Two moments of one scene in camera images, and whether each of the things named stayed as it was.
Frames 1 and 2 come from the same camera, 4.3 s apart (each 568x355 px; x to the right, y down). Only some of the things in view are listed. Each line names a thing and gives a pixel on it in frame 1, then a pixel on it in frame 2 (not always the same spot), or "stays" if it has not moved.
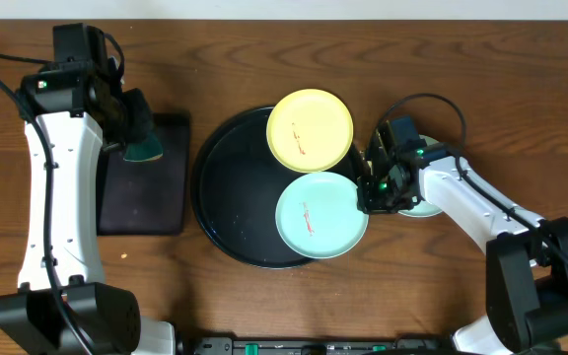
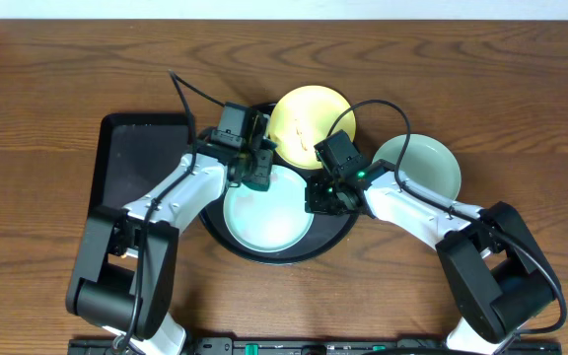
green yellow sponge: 146,151 to 267,144
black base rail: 409,345 stays
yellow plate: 310,130 stays
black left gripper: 129,116 to 260,168
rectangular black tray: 146,197 stays
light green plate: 318,215 to 270,221
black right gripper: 367,201 to 313,204
